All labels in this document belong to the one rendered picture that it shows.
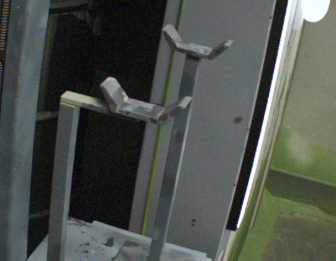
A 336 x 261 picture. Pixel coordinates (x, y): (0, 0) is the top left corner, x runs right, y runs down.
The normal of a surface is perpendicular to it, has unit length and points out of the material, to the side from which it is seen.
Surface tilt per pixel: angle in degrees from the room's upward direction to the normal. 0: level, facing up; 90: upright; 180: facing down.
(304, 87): 57
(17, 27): 90
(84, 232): 0
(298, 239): 0
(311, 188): 91
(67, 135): 90
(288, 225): 0
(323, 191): 91
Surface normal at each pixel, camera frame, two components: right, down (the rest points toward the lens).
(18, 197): 0.95, 0.25
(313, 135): -0.14, -0.17
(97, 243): 0.16, -0.89
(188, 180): -0.26, 0.37
